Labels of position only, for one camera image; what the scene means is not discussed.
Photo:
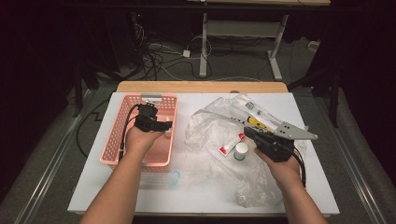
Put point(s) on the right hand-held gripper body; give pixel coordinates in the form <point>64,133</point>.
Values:
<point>277,147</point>

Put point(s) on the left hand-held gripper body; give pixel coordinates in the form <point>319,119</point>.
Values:
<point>146,119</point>

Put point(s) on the white jar with green base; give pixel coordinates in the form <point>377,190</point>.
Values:
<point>240,149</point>

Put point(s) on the red and white tube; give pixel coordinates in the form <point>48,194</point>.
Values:
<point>230,146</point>

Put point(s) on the pink perforated plastic basket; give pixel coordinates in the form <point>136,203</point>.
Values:
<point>158,152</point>

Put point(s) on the clear plastic bag yellow face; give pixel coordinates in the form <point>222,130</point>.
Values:
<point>211,130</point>

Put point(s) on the person's left hand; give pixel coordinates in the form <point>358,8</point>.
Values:
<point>140,141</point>

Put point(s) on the person's right hand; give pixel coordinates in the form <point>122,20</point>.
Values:
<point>285,172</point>

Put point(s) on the black stand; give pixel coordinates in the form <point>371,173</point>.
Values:
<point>77,93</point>
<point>334,102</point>

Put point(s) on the white power adapter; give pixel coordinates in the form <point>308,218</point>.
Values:
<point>186,53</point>

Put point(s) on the white metal desk frame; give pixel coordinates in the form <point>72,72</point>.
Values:
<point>204,46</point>

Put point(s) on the metal floor rail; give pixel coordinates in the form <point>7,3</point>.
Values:
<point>358,183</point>
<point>46,183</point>

